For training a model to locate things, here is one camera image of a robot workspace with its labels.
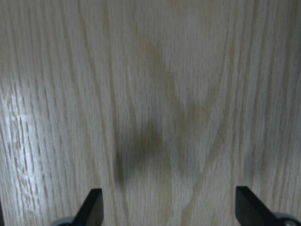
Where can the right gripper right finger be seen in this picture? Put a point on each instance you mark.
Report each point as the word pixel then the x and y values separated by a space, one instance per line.
pixel 251 211

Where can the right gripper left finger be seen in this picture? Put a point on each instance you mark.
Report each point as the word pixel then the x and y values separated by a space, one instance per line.
pixel 91 212

